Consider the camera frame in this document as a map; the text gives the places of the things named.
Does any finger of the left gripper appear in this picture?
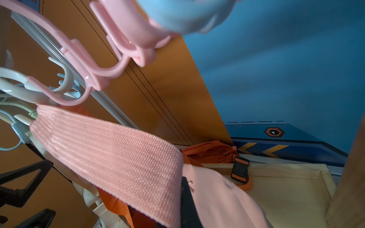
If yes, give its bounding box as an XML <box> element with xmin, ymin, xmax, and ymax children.
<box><xmin>1</xmin><ymin>160</ymin><xmax>53</xmax><ymax>208</ymax></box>
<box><xmin>15</xmin><ymin>209</ymin><xmax>56</xmax><ymax>228</ymax></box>

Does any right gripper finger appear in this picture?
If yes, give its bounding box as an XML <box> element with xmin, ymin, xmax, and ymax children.
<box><xmin>181</xmin><ymin>177</ymin><xmax>203</xmax><ymax>228</ymax></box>

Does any pink bag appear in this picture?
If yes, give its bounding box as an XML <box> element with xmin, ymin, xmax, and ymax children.
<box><xmin>30</xmin><ymin>105</ymin><xmax>271</xmax><ymax>228</ymax></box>

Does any beige crescent bag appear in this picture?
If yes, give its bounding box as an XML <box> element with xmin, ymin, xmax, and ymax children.
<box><xmin>28</xmin><ymin>132</ymin><xmax>129</xmax><ymax>228</ymax></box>

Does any light blue hook leftmost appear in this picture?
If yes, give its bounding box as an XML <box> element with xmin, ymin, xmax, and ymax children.
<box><xmin>1</xmin><ymin>109</ymin><xmax>31</xmax><ymax>151</ymax></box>

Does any dark orange waist bag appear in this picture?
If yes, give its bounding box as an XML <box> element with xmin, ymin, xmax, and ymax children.
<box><xmin>181</xmin><ymin>140</ymin><xmax>253</xmax><ymax>191</ymax></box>

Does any wooden clothes rack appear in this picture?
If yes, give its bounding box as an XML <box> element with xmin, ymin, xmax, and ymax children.
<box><xmin>199</xmin><ymin>113</ymin><xmax>365</xmax><ymax>228</ymax></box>

